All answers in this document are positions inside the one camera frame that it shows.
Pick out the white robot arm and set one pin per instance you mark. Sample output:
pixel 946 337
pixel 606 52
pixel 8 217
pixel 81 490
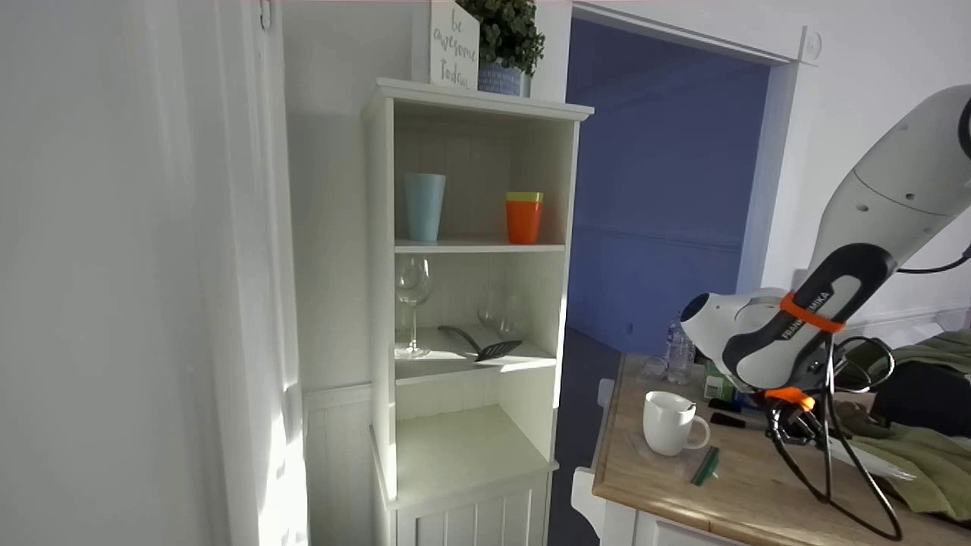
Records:
pixel 901 192

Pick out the small clear glass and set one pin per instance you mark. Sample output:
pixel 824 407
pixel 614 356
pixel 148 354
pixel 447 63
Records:
pixel 496 312

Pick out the clear wine glass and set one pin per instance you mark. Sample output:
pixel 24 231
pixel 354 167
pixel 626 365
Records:
pixel 414 286

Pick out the orange plastic cup stack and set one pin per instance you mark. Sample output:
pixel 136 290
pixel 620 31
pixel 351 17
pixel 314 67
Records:
pixel 524 217

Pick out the white wooden shelf cabinet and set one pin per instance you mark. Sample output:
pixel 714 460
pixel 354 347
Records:
pixel 465 451

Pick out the light blue plastic cup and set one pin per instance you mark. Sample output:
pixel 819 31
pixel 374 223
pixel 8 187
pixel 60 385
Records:
pixel 426 205

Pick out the clear plastic water bottle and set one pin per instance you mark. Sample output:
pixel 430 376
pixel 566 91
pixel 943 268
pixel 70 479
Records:
pixel 681 356

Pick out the white ceramic mug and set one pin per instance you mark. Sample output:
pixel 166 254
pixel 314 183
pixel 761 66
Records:
pixel 671 422

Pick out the potted green plant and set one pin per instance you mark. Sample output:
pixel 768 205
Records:
pixel 508 43

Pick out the white sign with lettering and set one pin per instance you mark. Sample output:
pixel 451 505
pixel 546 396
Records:
pixel 454 46

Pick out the blue green snack box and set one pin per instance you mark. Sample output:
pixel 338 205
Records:
pixel 718 385

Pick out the black marker pen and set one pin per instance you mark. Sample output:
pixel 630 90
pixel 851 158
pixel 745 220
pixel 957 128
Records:
pixel 731 419

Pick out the green marker pen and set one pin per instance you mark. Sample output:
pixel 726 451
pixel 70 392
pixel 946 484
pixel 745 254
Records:
pixel 706 466

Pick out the olive green cloth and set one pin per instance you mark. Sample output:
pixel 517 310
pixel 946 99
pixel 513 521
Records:
pixel 936 472

